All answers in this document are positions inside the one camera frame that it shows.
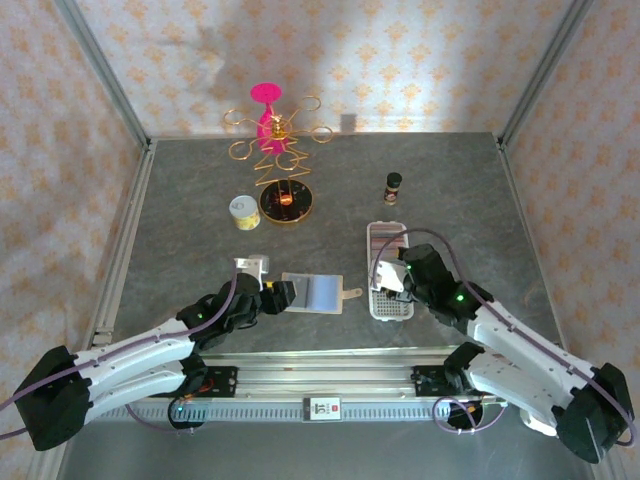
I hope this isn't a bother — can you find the aluminium table side rail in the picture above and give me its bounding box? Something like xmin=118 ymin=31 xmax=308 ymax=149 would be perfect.
xmin=79 ymin=139 xmax=159 ymax=361
xmin=497 ymin=139 xmax=571 ymax=351

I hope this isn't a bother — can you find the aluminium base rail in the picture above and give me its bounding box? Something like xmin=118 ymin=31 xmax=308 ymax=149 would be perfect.
xmin=89 ymin=347 xmax=571 ymax=401

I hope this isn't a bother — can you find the yellow tin can white lid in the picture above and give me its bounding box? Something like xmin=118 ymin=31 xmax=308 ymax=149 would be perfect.
xmin=228 ymin=194 xmax=262 ymax=232

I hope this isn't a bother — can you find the aluminium frame post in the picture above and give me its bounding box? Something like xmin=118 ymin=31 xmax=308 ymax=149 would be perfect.
xmin=52 ymin=0 xmax=154 ymax=151
xmin=496 ymin=0 xmax=595 ymax=149

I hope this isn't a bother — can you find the stack of colourful cards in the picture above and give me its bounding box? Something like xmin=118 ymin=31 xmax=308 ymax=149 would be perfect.
xmin=371 ymin=226 xmax=407 ymax=254

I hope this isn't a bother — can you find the white label with red mark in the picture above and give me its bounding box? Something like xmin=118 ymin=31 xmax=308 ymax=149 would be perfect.
xmin=302 ymin=396 xmax=343 ymax=423

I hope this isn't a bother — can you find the spice bottle with black cap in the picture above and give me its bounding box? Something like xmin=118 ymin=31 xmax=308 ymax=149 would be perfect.
xmin=383 ymin=171 xmax=404 ymax=207

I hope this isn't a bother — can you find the pink plastic wine glass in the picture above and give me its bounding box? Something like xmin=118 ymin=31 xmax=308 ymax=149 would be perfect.
xmin=249 ymin=81 xmax=290 ymax=155

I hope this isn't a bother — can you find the gold wire glass rack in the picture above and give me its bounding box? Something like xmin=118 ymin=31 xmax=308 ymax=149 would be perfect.
xmin=223 ymin=94 xmax=335 ymax=227

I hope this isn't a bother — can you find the white plastic slotted basket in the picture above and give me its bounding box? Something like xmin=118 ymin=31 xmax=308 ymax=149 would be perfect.
xmin=366 ymin=221 xmax=416 ymax=322

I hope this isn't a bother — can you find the grey slotted cable tray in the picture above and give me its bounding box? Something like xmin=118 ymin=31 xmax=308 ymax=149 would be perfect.
xmin=124 ymin=402 xmax=507 ymax=423

